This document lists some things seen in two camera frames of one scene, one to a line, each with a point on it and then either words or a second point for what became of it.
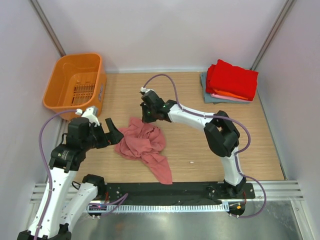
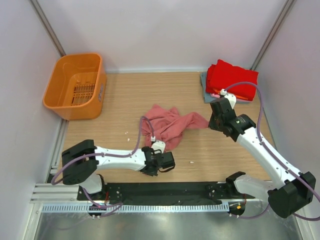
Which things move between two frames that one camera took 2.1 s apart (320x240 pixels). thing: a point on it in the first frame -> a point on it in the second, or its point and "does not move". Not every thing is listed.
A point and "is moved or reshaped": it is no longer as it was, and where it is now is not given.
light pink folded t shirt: (229, 98) does not move
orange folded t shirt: (221, 93) does not move
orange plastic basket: (76, 82) does not move
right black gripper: (145, 118) -> (211, 124)
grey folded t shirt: (207, 97) does not move
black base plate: (150, 192) does not move
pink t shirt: (144, 142) is moved or reshaped
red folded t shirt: (223, 76) does not move
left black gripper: (114, 136) -> (155, 173)
